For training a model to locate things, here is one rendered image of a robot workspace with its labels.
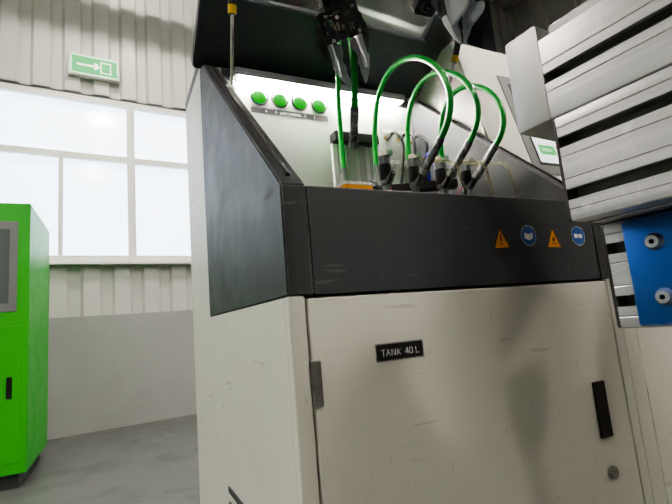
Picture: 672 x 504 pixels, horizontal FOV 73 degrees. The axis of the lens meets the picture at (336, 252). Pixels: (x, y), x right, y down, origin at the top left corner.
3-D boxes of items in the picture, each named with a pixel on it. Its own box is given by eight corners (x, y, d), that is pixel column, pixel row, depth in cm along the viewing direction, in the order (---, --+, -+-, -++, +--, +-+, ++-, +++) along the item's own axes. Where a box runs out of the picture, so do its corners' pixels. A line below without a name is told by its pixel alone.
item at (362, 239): (314, 294, 63) (306, 184, 66) (303, 297, 67) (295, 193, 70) (601, 278, 91) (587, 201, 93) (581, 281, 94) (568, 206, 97)
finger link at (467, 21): (480, 27, 77) (473, -22, 78) (457, 47, 82) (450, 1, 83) (494, 30, 78) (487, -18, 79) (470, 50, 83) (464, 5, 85)
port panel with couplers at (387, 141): (393, 213, 134) (382, 114, 138) (387, 216, 137) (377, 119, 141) (429, 214, 139) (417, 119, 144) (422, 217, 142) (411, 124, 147)
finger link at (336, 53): (340, 98, 86) (327, 47, 81) (337, 90, 91) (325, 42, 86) (356, 93, 86) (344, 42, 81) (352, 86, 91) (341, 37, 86)
